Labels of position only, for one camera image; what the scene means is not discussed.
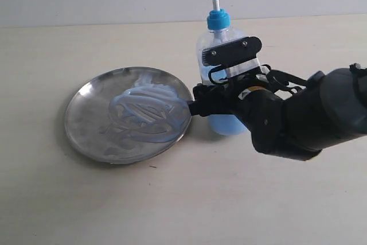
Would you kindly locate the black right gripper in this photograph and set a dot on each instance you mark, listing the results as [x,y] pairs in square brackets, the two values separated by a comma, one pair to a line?
[251,98]

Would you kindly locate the blue liquid soap pump bottle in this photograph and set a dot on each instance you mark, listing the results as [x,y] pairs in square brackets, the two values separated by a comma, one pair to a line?
[221,32]

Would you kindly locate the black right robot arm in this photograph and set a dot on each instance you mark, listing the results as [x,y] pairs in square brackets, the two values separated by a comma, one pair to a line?
[288,116]

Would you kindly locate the smeared light blue paste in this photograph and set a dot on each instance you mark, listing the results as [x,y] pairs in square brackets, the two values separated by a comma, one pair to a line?
[147,118]

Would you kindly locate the round stainless steel plate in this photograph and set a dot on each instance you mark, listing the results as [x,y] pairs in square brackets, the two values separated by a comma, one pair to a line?
[87,112]

